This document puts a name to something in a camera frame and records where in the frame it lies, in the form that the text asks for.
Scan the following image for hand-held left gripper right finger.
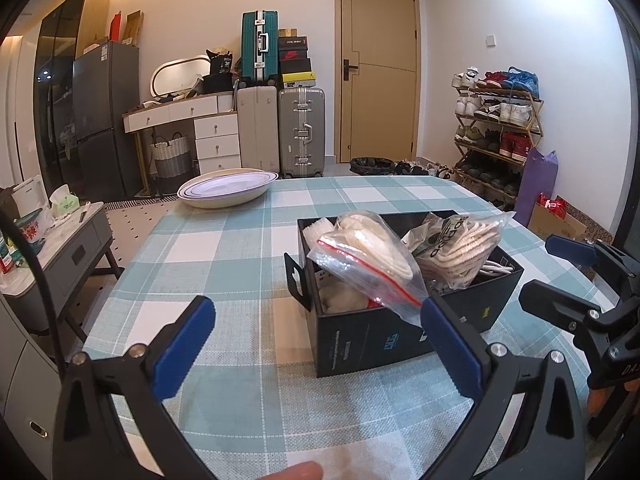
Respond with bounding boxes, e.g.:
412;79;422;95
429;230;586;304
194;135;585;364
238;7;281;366
421;296;587;480

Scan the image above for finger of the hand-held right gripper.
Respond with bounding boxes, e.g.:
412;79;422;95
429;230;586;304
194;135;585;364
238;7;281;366
518;280;610;335
545;234;640;287

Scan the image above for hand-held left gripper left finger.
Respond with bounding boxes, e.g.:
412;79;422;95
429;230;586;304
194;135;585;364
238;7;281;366
52;296;217;480

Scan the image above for white charging cable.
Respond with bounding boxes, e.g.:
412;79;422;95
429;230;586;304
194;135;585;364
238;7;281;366
482;255;514;277

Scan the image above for black cardboard box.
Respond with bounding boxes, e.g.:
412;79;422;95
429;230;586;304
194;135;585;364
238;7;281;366
283;210;525;379

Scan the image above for bagged white socks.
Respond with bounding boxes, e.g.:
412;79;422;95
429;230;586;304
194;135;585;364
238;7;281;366
400;211;516;291

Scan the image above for zip bag with white cable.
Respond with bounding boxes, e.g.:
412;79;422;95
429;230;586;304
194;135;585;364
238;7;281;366
306;211;430;327

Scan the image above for person's left hand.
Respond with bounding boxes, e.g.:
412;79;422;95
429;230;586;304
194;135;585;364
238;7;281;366
260;461;325;480

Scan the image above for brown cardboard box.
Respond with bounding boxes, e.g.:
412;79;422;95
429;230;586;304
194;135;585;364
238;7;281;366
527;199;616;281

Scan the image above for red packet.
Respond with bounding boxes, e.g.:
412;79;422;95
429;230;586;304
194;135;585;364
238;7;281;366
537;192;569;219

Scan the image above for purple folded mat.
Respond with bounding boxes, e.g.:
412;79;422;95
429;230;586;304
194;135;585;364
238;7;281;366
514;147;558;229

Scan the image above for metal shoe rack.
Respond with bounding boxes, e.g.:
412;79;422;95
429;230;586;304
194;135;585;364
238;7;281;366
451;85;546;212

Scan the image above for grey side table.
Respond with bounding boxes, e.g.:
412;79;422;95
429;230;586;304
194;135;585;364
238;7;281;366
0;202;126;347

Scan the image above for shoe rack with shoes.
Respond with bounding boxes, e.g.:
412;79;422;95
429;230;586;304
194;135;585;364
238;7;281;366
451;66;541;198

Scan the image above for white oval plate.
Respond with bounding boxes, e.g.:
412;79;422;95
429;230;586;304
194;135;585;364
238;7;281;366
177;170;280;210

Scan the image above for pile of loose shoes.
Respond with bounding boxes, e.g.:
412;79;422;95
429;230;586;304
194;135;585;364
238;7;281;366
395;160;454;180

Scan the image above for grey cabinet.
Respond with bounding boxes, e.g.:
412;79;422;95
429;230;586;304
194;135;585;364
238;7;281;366
0;294;71;480

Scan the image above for tissue box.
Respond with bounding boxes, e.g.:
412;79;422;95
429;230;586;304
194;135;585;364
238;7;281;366
48;185;81;219

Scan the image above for woven basket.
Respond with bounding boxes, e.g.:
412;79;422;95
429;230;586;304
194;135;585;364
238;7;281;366
149;131;195;182

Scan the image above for white dresser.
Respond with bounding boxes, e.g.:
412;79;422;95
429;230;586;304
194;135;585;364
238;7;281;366
122;92;242;197

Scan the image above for beige suitcase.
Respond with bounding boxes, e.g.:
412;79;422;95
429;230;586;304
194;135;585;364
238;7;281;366
235;85;281;179

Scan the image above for grey refrigerator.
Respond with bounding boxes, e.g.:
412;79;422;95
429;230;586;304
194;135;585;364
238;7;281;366
72;41;144;202

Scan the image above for silver suitcase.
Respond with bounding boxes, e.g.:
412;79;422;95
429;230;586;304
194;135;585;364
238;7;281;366
277;87;326;180

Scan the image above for wooden door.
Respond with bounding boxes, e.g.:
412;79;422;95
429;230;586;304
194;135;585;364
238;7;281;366
334;0;420;164

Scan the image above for oval mirror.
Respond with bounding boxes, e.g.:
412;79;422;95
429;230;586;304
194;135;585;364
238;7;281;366
151;56;214;102

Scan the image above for black bag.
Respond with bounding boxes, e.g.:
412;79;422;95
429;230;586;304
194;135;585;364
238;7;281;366
202;50;236;95

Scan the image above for dark glass cabinet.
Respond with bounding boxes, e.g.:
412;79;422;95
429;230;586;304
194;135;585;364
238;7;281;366
34;0;112;197

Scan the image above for stack of shoe boxes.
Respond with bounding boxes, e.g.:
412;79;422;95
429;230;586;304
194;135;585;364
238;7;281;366
277;28;319;89

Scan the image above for teal suitcase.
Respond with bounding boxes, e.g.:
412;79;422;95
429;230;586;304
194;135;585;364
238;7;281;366
241;10;280;86

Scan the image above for flat cardboard carton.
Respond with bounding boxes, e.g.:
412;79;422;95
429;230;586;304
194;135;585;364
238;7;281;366
122;10;146;47

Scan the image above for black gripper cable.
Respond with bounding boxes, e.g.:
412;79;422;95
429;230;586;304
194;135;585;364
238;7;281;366
0;207;69;377

